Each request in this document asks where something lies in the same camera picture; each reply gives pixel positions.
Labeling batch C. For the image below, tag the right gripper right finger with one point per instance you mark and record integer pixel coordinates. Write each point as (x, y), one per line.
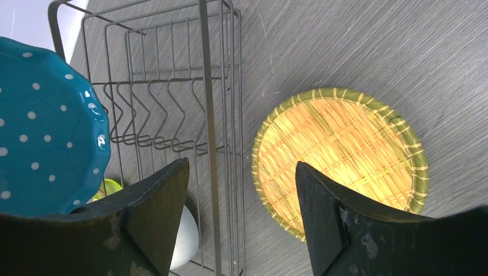
(348, 233)

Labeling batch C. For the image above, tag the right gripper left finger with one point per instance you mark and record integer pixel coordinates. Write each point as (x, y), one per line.
(130, 232)

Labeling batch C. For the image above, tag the white ceramic bowl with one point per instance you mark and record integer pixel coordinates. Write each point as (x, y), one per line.
(187, 241)

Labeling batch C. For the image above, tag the woven bamboo tray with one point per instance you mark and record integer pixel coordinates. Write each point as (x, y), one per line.
(350, 136)

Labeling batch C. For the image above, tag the blue polka dot plate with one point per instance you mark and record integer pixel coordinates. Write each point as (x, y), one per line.
(54, 133)

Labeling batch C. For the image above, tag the wire dish rack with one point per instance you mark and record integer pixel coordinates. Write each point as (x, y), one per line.
(169, 77)

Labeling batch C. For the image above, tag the lime green saucer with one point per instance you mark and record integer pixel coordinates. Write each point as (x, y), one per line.
(108, 187)

